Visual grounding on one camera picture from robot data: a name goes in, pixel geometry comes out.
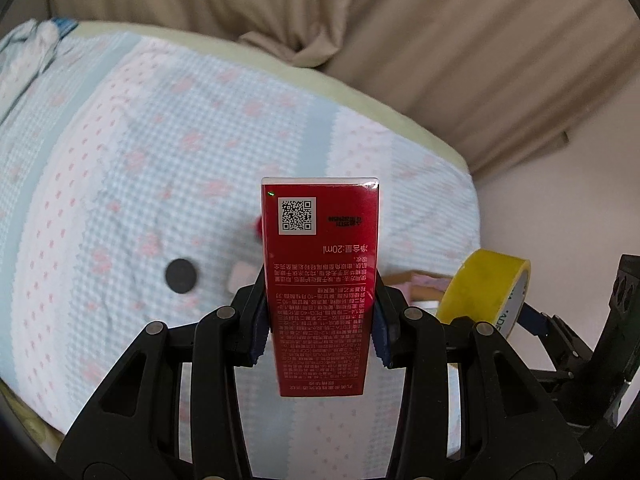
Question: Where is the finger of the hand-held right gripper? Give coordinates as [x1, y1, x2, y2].
[519, 301, 597, 378]

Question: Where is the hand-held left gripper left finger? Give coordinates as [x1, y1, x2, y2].
[56, 265, 271, 480]

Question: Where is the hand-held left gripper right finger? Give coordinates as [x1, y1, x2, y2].
[372, 265, 586, 480]

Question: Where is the small cardboard box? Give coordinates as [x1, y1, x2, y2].
[387, 270, 456, 311]

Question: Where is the yellow tape roll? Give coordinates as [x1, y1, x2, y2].
[436, 248, 532, 341]

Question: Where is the red cosmetic carton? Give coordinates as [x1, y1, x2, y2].
[261, 176, 383, 397]

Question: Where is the small pink block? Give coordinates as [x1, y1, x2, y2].
[226, 266, 257, 295]

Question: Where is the black round disc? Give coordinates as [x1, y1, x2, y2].
[165, 258, 197, 294]

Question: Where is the light green bed sheet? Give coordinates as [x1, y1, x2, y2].
[75, 20, 476, 176]

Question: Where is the beige curtain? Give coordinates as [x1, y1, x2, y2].
[45, 0, 640, 181]

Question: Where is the crumpled light blue quilt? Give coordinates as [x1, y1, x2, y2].
[0, 17, 78, 121]

